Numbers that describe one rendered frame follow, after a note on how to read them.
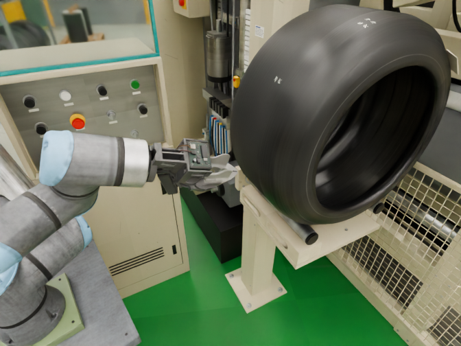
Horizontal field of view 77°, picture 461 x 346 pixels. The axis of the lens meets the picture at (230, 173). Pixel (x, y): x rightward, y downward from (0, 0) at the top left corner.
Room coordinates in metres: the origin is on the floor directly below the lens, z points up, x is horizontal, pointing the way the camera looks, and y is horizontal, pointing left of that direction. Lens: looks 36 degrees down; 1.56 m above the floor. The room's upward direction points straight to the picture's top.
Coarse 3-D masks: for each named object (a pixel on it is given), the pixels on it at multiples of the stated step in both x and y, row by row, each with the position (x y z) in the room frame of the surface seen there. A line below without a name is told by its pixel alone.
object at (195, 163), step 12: (156, 144) 0.46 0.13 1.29; (180, 144) 0.50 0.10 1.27; (192, 144) 0.49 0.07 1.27; (204, 144) 0.51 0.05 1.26; (156, 156) 0.44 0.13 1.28; (168, 156) 0.46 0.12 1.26; (180, 156) 0.46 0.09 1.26; (192, 156) 0.47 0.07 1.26; (204, 156) 0.48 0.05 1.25; (156, 168) 0.44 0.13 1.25; (168, 168) 0.46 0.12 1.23; (180, 168) 0.46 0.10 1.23; (192, 168) 0.45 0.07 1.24; (204, 168) 0.46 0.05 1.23; (180, 180) 0.45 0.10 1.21; (192, 180) 0.48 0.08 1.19
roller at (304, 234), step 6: (264, 198) 0.76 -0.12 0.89; (270, 204) 0.73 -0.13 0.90; (276, 210) 0.70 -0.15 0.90; (282, 216) 0.67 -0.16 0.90; (288, 222) 0.64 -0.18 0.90; (294, 222) 0.62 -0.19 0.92; (294, 228) 0.61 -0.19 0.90; (300, 228) 0.60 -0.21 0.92; (306, 228) 0.60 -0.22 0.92; (300, 234) 0.59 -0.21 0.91; (306, 234) 0.58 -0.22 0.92; (312, 234) 0.57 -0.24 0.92; (306, 240) 0.57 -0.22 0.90; (312, 240) 0.57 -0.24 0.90
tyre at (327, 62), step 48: (288, 48) 0.68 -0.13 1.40; (336, 48) 0.60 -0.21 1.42; (384, 48) 0.60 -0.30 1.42; (432, 48) 0.66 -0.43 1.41; (240, 96) 0.70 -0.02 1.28; (288, 96) 0.58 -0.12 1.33; (336, 96) 0.55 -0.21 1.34; (384, 96) 0.94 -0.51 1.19; (432, 96) 0.72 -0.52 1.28; (240, 144) 0.66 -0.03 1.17; (288, 144) 0.53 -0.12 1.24; (336, 144) 0.94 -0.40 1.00; (384, 144) 0.85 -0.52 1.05; (288, 192) 0.53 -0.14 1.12; (336, 192) 0.77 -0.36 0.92; (384, 192) 0.67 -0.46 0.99
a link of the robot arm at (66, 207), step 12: (36, 192) 0.40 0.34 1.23; (48, 192) 0.40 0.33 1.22; (60, 192) 0.40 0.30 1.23; (96, 192) 0.44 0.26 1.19; (48, 204) 0.38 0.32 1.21; (60, 204) 0.39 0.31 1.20; (72, 204) 0.41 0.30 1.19; (84, 204) 0.42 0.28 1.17; (60, 216) 0.38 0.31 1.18; (72, 216) 0.40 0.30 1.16
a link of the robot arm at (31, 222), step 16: (0, 208) 0.36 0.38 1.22; (16, 208) 0.36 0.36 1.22; (32, 208) 0.37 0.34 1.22; (48, 208) 0.38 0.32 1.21; (0, 224) 0.33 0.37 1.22; (16, 224) 0.34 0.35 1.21; (32, 224) 0.35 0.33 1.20; (48, 224) 0.36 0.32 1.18; (0, 240) 0.31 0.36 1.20; (16, 240) 0.32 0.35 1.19; (32, 240) 0.33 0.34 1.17; (0, 256) 0.29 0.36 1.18; (16, 256) 0.31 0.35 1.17; (0, 272) 0.29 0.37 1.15
